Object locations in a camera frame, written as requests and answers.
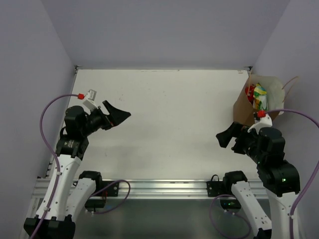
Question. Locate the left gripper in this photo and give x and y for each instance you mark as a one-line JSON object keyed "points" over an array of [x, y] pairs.
{"points": [[106, 119]]}

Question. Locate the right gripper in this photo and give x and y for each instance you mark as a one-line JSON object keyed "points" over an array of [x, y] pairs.
{"points": [[237, 142]]}

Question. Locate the brown paper bag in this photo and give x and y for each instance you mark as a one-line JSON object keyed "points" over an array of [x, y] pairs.
{"points": [[277, 93]]}

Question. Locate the green snack packet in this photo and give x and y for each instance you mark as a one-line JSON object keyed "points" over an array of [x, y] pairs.
{"points": [[260, 101]]}

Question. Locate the large red snack packet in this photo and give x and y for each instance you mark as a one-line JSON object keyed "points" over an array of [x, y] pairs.
{"points": [[249, 91]]}

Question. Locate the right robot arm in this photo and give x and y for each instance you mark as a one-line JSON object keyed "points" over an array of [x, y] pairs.
{"points": [[265, 146]]}

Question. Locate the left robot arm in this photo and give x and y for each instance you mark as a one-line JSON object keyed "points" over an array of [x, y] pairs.
{"points": [[57, 215]]}

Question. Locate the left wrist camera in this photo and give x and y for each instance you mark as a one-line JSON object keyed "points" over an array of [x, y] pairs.
{"points": [[90, 99]]}

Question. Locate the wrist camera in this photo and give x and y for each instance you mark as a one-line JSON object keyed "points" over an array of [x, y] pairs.
{"points": [[90, 99], [265, 121]]}

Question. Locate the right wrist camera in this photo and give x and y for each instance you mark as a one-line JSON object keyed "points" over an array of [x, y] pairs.
{"points": [[265, 121]]}

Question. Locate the right black base bracket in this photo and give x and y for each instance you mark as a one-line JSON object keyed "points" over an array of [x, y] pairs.
{"points": [[215, 187]]}

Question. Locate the black base bracket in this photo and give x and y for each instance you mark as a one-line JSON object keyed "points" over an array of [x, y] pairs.
{"points": [[99, 201], [215, 187]]}

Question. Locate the left black base bracket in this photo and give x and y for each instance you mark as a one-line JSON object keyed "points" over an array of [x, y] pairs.
{"points": [[99, 201]]}

